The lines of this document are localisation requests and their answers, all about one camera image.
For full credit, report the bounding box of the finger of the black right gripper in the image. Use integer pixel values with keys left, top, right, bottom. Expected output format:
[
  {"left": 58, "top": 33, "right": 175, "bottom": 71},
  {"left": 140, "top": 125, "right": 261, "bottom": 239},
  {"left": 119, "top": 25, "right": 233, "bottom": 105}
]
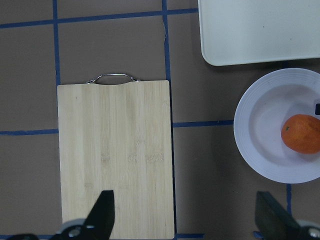
[{"left": 314, "top": 99, "right": 320, "bottom": 115}]

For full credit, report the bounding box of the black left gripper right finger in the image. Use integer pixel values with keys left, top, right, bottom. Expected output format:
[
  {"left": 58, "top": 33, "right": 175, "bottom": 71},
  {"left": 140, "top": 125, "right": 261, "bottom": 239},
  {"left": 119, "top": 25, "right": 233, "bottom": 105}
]
[{"left": 254, "top": 191, "right": 301, "bottom": 240}]

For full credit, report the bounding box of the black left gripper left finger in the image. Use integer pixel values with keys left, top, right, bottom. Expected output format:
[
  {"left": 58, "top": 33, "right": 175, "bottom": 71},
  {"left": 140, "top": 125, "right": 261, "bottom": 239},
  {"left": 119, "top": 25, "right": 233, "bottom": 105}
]
[{"left": 83, "top": 190, "right": 115, "bottom": 240}]

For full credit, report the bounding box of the orange fruit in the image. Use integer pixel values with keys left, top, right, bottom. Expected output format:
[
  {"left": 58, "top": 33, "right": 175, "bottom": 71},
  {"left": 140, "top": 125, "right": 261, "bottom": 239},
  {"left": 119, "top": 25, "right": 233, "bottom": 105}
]
[{"left": 281, "top": 114, "right": 320, "bottom": 154}]

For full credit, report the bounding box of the white round plate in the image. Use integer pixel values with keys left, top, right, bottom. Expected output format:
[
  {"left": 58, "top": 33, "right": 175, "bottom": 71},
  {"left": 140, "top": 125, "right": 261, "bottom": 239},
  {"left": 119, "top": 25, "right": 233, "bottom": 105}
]
[{"left": 233, "top": 68, "right": 320, "bottom": 184}]

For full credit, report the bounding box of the cream bear tray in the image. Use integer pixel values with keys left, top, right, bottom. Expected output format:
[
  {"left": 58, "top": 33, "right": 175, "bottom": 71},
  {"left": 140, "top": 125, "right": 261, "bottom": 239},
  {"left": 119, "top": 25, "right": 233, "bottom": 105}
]
[{"left": 198, "top": 0, "right": 320, "bottom": 66}]

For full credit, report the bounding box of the bamboo cutting board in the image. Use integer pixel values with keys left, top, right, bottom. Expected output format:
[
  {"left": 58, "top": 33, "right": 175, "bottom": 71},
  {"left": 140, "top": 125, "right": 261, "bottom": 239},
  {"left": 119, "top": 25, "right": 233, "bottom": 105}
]
[{"left": 57, "top": 80, "right": 175, "bottom": 240}]

